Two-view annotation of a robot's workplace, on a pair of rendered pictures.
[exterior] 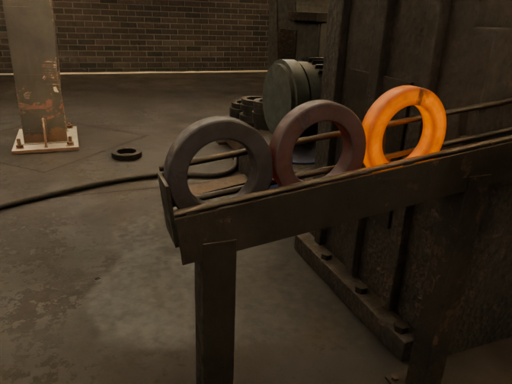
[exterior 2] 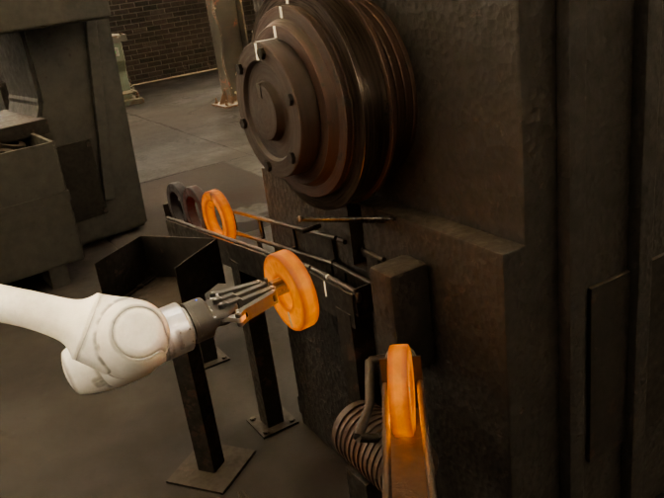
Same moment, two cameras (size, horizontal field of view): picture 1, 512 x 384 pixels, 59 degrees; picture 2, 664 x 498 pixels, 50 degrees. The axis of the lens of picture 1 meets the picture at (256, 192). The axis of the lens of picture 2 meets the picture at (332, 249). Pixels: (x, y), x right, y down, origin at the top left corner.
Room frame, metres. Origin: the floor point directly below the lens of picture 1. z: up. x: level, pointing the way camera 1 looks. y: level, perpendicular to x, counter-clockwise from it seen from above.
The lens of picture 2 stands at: (0.93, -2.48, 1.38)
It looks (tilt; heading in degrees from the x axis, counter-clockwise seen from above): 22 degrees down; 83
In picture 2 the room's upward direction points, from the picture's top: 8 degrees counter-clockwise
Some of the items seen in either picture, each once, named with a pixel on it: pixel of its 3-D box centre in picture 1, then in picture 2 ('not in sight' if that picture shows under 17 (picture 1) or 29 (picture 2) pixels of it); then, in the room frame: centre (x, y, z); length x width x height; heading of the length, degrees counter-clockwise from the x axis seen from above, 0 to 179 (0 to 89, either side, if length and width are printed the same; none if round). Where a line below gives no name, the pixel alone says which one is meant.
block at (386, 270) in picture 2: not in sight; (404, 315); (1.22, -1.16, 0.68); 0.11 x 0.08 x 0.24; 22
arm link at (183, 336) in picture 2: not in sight; (172, 330); (0.77, -1.34, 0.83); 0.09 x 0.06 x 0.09; 112
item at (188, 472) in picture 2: not in sight; (183, 365); (0.68, -0.60, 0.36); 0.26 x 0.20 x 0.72; 147
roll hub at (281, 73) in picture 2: not in sight; (274, 110); (1.03, -0.99, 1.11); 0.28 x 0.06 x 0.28; 112
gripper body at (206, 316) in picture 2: not in sight; (210, 314); (0.84, -1.31, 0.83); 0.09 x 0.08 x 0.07; 22
